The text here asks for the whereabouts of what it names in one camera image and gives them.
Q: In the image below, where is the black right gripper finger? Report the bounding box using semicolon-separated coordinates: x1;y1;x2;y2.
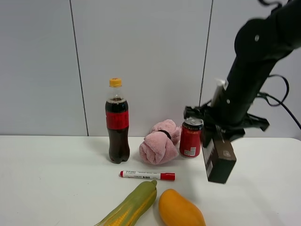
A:
215;125;231;143

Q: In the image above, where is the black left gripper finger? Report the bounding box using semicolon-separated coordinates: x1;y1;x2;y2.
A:
202;122;217;148

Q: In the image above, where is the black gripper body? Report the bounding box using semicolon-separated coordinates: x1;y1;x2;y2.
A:
183;105;269;141

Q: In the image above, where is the brown cardboard box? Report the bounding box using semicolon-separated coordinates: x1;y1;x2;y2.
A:
202;136;237;184

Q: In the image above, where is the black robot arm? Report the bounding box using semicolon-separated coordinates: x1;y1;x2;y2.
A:
184;0;301;147

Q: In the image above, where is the red soda can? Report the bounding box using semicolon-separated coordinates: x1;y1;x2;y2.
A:
179;118;204;158

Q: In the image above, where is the pink rolled towel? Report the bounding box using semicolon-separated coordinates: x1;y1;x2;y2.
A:
139;119;182;165

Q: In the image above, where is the red white marker pen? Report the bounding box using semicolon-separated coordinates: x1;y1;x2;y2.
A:
119;170;175;181

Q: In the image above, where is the orange mango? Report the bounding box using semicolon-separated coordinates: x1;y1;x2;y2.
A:
158;189;206;226

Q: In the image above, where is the cola bottle yellow cap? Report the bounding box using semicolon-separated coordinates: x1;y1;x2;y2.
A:
105;78;130;164

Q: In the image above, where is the toy corn cob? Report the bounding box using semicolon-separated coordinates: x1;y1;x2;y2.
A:
97;180;157;226

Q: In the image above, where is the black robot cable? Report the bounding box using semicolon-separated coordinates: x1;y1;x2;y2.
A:
257;74;301;130

